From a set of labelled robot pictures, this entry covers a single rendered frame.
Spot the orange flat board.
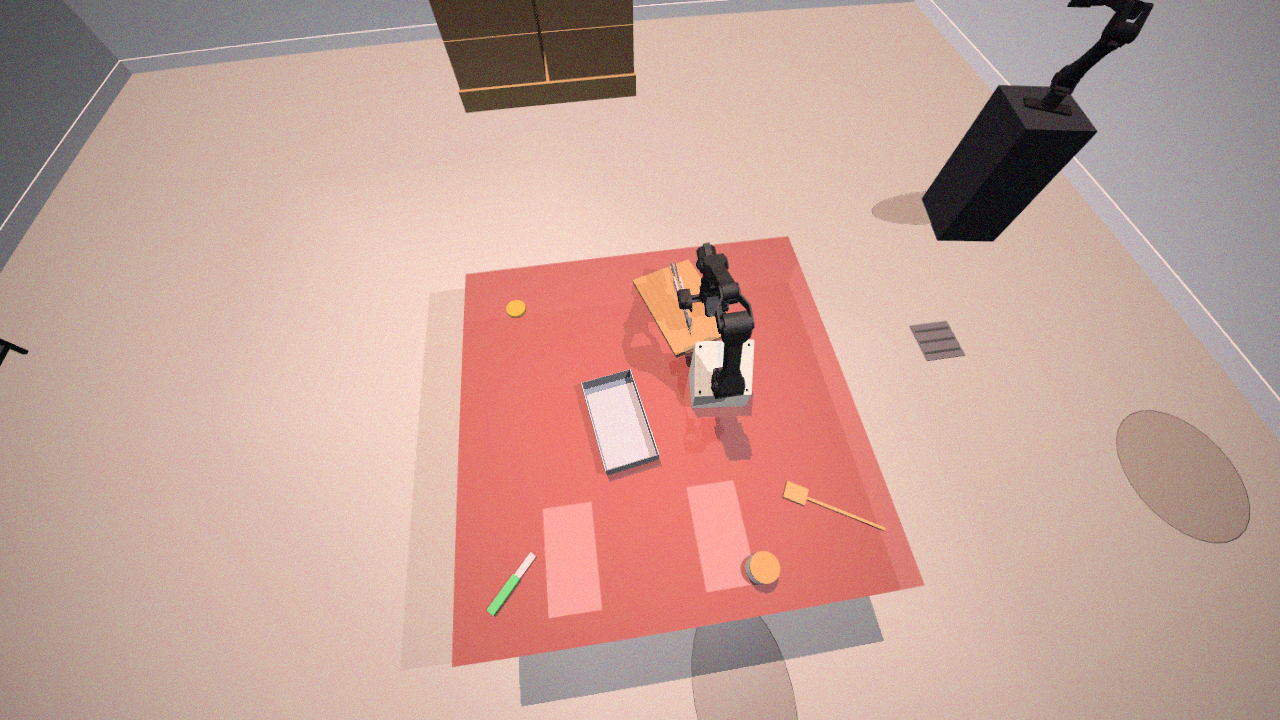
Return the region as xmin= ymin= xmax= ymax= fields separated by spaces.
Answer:
xmin=634 ymin=259 xmax=721 ymax=357

